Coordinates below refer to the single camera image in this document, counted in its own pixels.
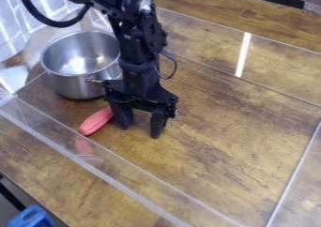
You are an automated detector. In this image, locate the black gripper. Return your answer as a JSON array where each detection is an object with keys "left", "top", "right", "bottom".
[{"left": 101, "top": 61, "right": 178, "bottom": 139}]

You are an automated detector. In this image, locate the pink handled metal spoon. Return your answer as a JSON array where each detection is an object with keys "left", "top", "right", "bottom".
[{"left": 79, "top": 107, "right": 113, "bottom": 136}]

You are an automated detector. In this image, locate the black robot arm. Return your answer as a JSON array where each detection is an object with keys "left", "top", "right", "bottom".
[{"left": 69, "top": 0, "right": 178, "bottom": 138}]

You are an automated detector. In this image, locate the stainless steel pot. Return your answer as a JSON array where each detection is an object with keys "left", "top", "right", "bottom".
[{"left": 40, "top": 31, "right": 122, "bottom": 99}]

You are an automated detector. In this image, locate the white checkered curtain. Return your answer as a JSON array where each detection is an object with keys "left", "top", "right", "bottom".
[{"left": 0, "top": 0, "right": 85, "bottom": 63}]

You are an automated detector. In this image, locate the blue plastic crate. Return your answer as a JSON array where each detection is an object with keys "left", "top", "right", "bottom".
[{"left": 5, "top": 204, "right": 55, "bottom": 227}]

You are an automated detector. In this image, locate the clear acrylic barrier wall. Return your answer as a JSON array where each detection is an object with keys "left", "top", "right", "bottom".
[{"left": 0, "top": 95, "right": 239, "bottom": 227}]

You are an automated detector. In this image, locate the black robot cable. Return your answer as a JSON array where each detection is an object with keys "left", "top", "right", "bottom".
[{"left": 13, "top": 0, "right": 92, "bottom": 29}]

